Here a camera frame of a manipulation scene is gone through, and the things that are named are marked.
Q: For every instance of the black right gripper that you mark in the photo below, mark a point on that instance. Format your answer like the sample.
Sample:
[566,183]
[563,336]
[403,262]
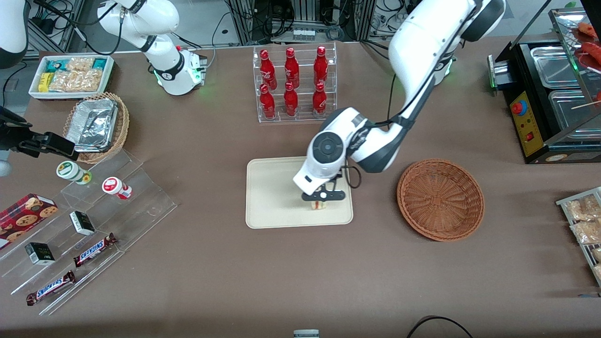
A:
[14,137]

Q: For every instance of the triangle sandwich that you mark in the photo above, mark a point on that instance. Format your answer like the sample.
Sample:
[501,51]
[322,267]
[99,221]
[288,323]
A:
[318,205]

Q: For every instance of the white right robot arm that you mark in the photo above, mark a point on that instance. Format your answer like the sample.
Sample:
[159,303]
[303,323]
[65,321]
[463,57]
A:
[169,70]

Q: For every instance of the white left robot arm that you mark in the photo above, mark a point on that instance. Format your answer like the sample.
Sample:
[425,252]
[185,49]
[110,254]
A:
[422,37]

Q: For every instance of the aluminium foil tray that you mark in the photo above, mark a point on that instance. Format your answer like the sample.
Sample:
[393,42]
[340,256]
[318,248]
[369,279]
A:
[91,124]

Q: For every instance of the cream rectangular tray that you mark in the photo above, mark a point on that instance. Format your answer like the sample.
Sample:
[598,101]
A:
[272,197]

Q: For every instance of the light wicker basket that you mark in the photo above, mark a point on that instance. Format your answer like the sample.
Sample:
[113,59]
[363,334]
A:
[123,126]

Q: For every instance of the round brown wicker basket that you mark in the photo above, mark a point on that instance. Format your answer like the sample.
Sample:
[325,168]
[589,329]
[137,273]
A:
[441,202]

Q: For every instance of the grey snack rack tray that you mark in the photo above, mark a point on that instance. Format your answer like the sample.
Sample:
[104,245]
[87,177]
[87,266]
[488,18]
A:
[563,203]

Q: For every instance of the green label yogurt cup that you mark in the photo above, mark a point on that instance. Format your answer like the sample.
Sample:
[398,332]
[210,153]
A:
[70,170]

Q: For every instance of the white snack bin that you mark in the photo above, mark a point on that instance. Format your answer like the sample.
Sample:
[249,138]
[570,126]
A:
[34,91]

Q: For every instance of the red label yogurt cup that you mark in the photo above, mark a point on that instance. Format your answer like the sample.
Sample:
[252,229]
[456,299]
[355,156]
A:
[115,187]

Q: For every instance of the clear acrylic bottle rack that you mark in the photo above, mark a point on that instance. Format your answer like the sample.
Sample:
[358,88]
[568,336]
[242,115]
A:
[304,115]

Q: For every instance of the yellow snack packet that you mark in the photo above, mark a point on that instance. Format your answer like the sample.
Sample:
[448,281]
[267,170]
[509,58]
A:
[44,82]

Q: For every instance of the large clear cracker bag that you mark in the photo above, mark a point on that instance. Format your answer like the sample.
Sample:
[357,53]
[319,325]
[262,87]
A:
[77,80]

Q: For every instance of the small black carton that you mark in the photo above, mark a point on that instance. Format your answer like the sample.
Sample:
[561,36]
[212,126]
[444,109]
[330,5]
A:
[82,223]
[40,253]

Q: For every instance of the red cola bottle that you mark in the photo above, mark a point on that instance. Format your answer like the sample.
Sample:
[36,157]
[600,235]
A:
[290,101]
[267,103]
[268,70]
[320,65]
[319,101]
[291,68]

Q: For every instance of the red cookie box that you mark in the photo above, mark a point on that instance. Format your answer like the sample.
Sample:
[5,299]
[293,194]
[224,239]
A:
[23,218]

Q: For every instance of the teal snack packet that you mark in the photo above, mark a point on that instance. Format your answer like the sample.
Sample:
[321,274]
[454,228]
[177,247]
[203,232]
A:
[99,64]
[55,65]

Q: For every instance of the small clear cracker bag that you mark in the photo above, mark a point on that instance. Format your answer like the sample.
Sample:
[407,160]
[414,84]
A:
[80,63]

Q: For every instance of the clear acrylic stepped shelf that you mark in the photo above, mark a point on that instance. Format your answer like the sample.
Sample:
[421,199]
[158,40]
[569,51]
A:
[141,206]

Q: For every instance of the Snickers bar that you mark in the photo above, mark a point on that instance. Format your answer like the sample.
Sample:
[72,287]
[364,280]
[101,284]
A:
[94,250]
[50,288]

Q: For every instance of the white power strip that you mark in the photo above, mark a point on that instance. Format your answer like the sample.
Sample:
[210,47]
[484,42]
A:
[304,34]

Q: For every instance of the grey box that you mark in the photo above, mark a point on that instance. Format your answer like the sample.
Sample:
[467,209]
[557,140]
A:
[306,334]

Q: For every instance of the black sausage warmer yellow panel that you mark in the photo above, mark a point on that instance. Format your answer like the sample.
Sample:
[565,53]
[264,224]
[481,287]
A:
[530,136]

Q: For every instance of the steel warmer pan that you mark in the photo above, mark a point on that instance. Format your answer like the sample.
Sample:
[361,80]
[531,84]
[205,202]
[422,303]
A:
[570,115]
[556,65]

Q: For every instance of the clear fried snack bag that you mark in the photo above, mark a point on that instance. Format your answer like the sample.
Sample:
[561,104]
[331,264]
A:
[584,209]
[587,231]

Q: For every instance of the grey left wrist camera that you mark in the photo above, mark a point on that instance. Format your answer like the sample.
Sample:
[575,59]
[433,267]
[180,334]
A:
[335,195]

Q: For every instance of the aluminium frame rack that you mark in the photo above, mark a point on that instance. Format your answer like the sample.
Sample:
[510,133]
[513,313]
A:
[246,21]

